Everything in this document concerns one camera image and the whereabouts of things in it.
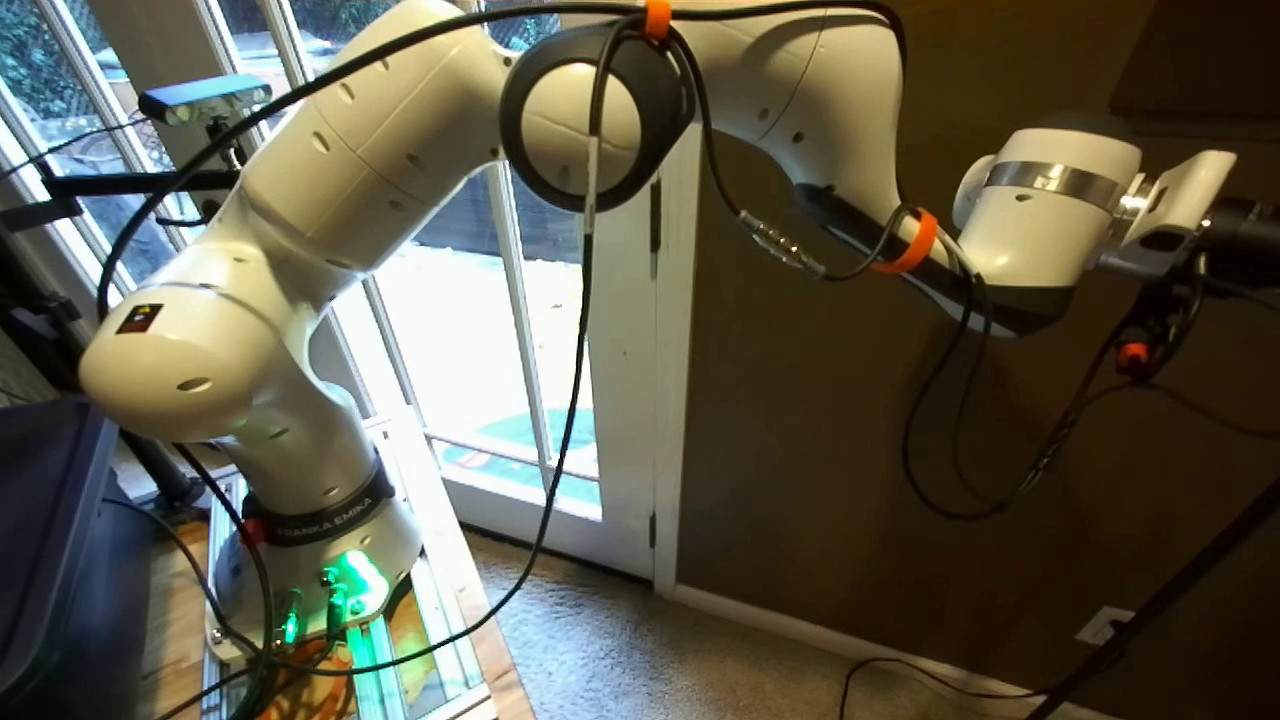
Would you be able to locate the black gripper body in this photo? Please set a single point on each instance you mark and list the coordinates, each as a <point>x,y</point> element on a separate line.
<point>1242,242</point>

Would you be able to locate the black floor lamp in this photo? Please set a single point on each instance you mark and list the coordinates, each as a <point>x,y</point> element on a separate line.
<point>1173,593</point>

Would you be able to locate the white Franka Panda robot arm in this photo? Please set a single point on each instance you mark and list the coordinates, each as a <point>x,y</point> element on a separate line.
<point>335,184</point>

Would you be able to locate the white framed glass door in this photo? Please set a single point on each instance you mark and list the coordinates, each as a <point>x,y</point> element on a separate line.
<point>625,400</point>

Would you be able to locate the white wall outlet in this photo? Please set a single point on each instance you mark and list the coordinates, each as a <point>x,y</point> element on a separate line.
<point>1100,624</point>

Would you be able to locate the black camera tripod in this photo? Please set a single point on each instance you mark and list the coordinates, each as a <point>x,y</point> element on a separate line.
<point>25,280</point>

